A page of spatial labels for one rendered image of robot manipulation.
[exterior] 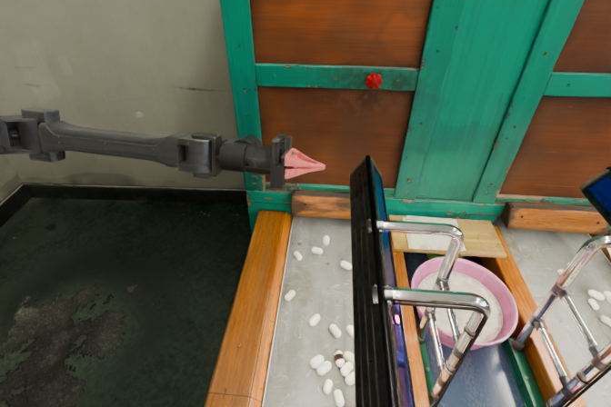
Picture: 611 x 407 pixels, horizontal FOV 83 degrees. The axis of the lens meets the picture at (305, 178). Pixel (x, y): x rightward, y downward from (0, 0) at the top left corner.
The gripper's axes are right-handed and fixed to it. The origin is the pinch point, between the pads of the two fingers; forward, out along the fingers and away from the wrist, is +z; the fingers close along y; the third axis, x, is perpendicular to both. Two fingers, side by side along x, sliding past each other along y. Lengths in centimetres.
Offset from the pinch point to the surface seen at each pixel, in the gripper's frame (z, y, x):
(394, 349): 14.5, 17.7, 24.6
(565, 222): 73, 22, -44
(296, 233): -9, 35, -38
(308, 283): -2.3, 40.8, -20.0
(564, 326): 64, 40, -18
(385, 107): 13.3, -8.8, -34.9
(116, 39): -118, -23, -106
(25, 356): -128, 115, -39
